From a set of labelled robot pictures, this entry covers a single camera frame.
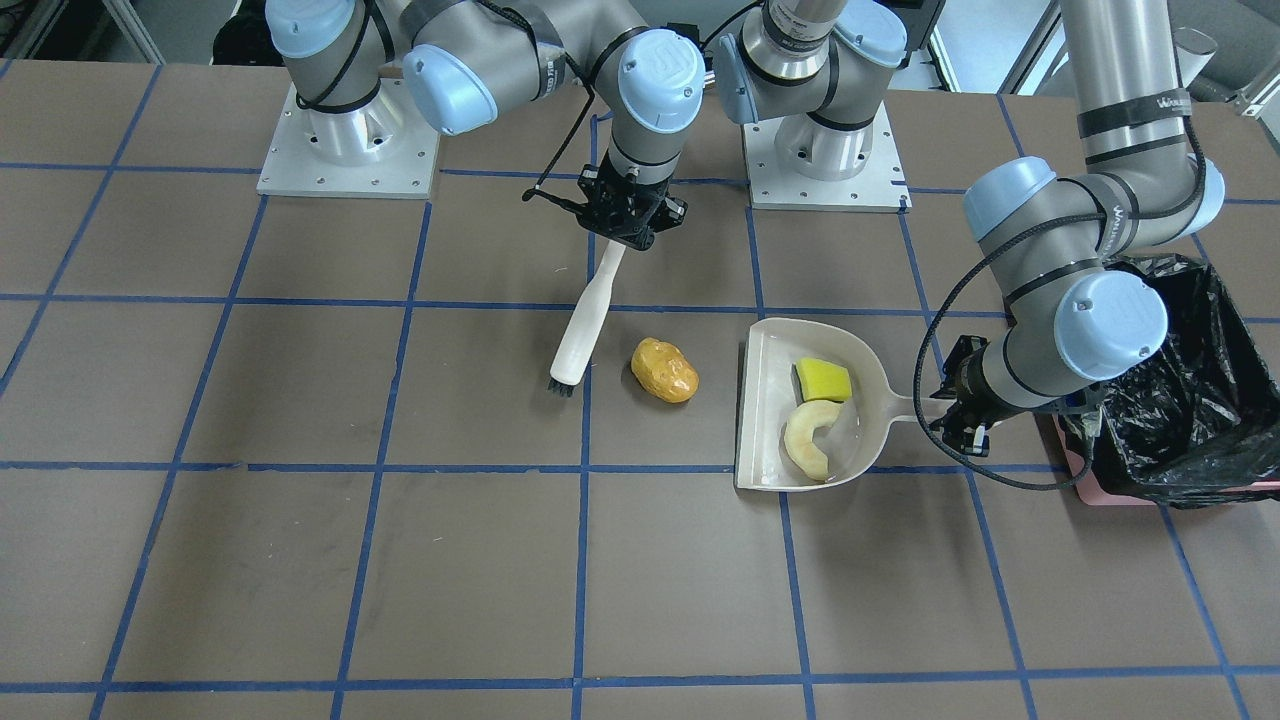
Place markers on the pink bin with black bag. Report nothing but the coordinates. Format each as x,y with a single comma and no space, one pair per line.
1197,425

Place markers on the beige dustpan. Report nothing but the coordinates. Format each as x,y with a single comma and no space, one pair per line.
770,391

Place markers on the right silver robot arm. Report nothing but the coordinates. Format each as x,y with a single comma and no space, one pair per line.
374,82

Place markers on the yellow sponge piece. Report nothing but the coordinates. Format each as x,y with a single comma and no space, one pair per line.
824,381

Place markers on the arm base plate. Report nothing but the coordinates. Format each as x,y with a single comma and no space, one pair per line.
796,165
383,151

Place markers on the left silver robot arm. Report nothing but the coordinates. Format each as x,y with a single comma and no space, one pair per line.
822,67

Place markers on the yellow trash ball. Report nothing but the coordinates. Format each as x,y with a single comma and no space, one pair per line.
663,371

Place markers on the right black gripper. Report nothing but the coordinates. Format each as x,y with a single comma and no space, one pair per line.
660,211

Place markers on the beige ring-shaped trash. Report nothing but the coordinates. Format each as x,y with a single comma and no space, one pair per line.
814,439

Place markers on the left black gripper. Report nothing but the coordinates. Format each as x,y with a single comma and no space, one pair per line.
972,381

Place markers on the beige hand brush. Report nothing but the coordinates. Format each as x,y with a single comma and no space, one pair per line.
586,322

